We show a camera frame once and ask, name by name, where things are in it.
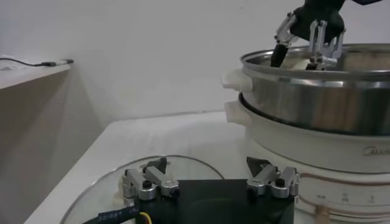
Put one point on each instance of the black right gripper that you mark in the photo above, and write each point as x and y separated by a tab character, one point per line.
323	12

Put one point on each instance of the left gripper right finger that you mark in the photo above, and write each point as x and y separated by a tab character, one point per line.
263	178

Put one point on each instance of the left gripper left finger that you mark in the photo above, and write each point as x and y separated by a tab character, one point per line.
140	184

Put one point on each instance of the white steamed baozi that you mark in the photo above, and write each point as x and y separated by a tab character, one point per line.
297	64

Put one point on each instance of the glass pot lid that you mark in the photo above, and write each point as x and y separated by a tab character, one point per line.
100	194

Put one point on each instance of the steel steamer basket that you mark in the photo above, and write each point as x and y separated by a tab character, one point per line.
304	100

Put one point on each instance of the white electric cooker base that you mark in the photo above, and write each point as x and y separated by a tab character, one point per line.
304	152

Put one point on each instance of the white side table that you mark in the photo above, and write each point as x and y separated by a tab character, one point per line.
30	76

